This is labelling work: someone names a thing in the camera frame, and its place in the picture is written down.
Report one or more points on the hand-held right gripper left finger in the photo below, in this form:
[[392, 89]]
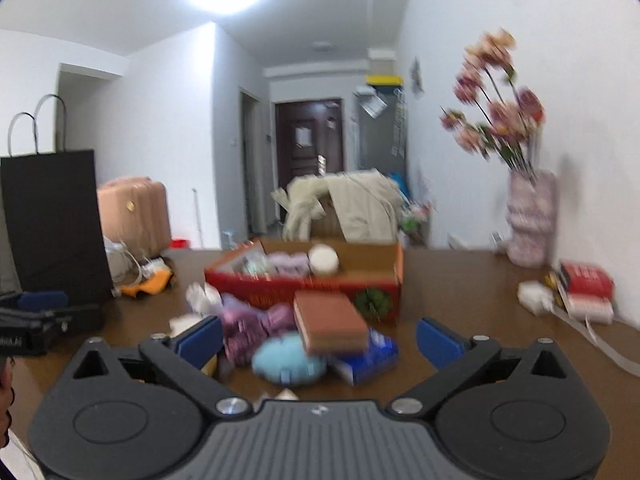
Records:
[[200, 340]]

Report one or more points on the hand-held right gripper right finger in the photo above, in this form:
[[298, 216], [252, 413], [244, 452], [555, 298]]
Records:
[[440, 342]]

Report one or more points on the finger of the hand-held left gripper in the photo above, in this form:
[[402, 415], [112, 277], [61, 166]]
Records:
[[42, 300], [77, 319]]

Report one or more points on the yellow plush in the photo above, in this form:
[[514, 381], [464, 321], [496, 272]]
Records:
[[211, 365]]

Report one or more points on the white plush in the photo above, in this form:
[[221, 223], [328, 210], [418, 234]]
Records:
[[202, 297]]

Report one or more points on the purple woven pouch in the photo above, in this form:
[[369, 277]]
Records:
[[250, 330]]

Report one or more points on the light blue plush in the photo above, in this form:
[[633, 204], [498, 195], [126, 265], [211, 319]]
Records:
[[287, 362]]

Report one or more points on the red cardboard box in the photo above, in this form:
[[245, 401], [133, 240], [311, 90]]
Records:
[[280, 292]]

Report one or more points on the white cloth scrap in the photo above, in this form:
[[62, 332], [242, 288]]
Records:
[[182, 325]]

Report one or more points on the blue tissue packet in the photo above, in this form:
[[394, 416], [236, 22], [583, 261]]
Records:
[[370, 357]]

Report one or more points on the orange curved holder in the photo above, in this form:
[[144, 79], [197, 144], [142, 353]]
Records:
[[150, 282]]

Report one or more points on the black paper bag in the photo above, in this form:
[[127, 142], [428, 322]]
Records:
[[50, 220]]

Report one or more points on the iridescent plastic bag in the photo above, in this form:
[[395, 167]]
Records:
[[252, 265]]

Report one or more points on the white crumpled tissue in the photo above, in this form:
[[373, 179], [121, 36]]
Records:
[[535, 297]]

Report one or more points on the person's white shirt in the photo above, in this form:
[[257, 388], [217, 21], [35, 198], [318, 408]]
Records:
[[15, 457]]

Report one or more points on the purple fluffy cloth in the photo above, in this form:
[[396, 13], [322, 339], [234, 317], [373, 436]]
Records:
[[290, 262]]

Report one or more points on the white round sponge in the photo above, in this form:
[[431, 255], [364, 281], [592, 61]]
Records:
[[323, 258]]

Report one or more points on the pink textured vase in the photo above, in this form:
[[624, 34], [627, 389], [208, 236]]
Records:
[[530, 215]]

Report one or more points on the red black small box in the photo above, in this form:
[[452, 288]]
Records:
[[587, 280]]

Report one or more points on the beige coat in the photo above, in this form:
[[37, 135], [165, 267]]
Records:
[[355, 205]]

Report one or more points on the brown cardboard box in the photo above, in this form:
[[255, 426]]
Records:
[[325, 222]]

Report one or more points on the grey interior door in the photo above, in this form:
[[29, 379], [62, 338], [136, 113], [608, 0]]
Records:
[[250, 160]]

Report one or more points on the grey refrigerator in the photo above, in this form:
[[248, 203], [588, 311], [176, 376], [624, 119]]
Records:
[[380, 135]]

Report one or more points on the dark brown entrance door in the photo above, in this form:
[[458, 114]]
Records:
[[310, 137]]

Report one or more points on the pink artificial flowers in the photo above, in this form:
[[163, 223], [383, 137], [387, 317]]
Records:
[[505, 115]]

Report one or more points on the paper on refrigerator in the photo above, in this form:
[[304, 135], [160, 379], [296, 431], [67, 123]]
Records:
[[372, 102]]

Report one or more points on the yellow box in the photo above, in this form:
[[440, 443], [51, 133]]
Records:
[[384, 80]]

